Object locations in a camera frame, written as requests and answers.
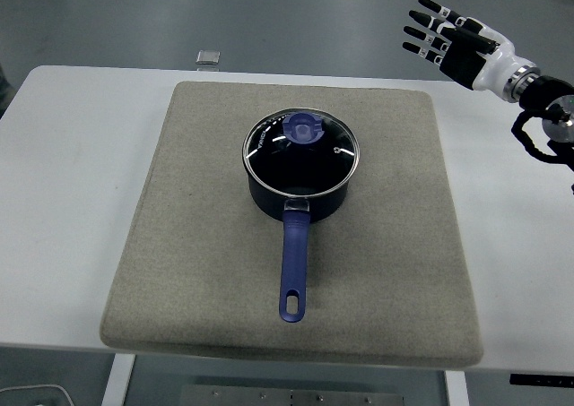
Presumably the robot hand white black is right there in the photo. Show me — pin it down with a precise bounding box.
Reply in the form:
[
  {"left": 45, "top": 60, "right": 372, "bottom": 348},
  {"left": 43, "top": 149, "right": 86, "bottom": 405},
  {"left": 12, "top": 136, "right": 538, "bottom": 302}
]
[{"left": 402, "top": 0, "right": 538, "bottom": 92}]

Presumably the grey metal plate with screws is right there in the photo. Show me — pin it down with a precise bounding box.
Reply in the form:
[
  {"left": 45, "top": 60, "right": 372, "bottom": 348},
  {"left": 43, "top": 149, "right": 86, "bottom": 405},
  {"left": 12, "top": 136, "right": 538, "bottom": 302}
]
[{"left": 179, "top": 384, "right": 404, "bottom": 406}]

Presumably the black table control panel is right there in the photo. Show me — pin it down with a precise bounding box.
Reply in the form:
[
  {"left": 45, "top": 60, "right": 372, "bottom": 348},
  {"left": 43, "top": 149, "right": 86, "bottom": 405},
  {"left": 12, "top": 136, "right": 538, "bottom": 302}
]
[{"left": 509, "top": 373, "right": 574, "bottom": 386}]

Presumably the white table leg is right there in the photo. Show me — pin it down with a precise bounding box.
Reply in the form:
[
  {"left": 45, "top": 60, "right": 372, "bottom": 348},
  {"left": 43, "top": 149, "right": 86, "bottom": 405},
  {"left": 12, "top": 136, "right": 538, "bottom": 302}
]
[
  {"left": 443, "top": 369, "right": 471, "bottom": 406},
  {"left": 100, "top": 354, "right": 137, "bottom": 406}
]

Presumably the small silver floor plate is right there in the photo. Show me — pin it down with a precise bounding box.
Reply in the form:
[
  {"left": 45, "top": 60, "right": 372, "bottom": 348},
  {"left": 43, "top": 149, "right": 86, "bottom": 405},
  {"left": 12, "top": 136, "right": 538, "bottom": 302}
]
[{"left": 196, "top": 49, "right": 222, "bottom": 68}]

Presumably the beige fabric mat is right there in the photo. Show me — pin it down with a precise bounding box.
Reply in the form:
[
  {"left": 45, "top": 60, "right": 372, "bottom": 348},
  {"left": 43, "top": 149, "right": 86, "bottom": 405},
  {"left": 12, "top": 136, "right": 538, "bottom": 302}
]
[{"left": 98, "top": 81, "right": 485, "bottom": 371}]

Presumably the glass pot lid blue knob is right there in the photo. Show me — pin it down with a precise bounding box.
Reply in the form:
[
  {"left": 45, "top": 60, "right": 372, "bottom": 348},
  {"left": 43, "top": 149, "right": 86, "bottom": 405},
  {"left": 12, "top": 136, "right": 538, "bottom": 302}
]
[{"left": 242, "top": 108, "right": 361, "bottom": 200}]

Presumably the dark pot with blue handle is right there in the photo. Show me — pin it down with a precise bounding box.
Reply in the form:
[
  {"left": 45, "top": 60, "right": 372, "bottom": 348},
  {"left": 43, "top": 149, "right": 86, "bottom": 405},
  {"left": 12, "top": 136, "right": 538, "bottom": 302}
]
[{"left": 244, "top": 154, "right": 356, "bottom": 324}]

